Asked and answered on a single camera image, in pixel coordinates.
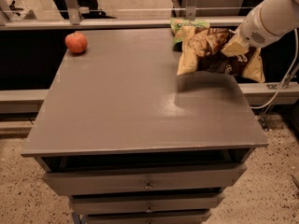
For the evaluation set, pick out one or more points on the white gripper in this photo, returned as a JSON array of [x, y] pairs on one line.
[[250, 30]]

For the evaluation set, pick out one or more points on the brown sea salt chip bag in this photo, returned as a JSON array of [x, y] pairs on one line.
[[201, 51]]

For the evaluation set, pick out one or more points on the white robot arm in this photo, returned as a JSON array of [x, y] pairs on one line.
[[279, 16]]

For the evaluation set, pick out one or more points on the green rice chip bag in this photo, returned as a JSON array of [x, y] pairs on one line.
[[177, 24]]

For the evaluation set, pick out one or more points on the grey drawer cabinet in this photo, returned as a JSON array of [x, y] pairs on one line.
[[130, 141]]

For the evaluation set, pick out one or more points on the red apple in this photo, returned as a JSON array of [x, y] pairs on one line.
[[76, 42]]

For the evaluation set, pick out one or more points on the metal frame rail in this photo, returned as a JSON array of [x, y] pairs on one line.
[[92, 24]]

